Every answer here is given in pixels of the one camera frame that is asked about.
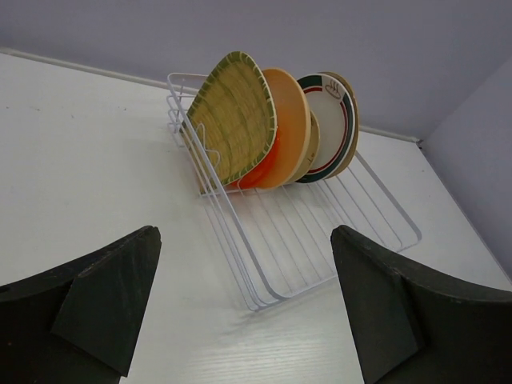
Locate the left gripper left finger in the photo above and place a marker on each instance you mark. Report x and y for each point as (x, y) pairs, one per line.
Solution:
(79, 322)

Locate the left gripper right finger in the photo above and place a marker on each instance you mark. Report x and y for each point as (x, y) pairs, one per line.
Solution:
(413, 324)

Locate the small cream plate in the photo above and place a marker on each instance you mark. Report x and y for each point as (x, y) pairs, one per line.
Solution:
(312, 149)

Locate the white plate with green rim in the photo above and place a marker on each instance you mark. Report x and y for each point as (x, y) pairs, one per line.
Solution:
(335, 109)

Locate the tan round plate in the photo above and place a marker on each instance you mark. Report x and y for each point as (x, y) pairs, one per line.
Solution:
(292, 160)

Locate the yellow bamboo-pattern rectangular plate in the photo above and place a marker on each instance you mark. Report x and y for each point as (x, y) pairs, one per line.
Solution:
(237, 110)

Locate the orange translucent plate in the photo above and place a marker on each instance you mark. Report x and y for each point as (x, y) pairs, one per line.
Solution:
(251, 179)

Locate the white wire dish rack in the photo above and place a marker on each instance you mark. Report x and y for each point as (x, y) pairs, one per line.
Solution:
(277, 242)

